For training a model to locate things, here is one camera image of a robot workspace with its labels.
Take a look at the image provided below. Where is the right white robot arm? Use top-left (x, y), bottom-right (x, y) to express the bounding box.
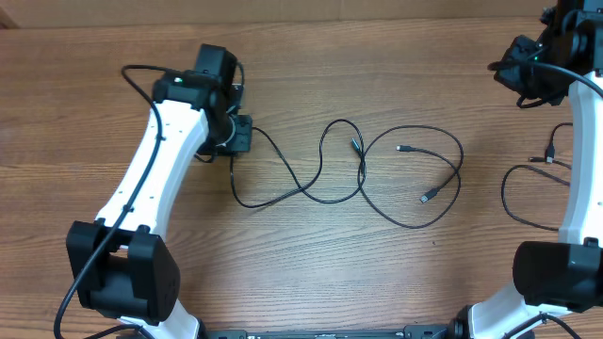
top-left (448, 0), bottom-right (602, 338)

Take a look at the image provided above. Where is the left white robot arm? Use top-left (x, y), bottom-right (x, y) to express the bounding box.
top-left (53, 44), bottom-right (253, 338)

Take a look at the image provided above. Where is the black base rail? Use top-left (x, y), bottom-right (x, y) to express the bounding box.
top-left (205, 325), bottom-right (448, 339)

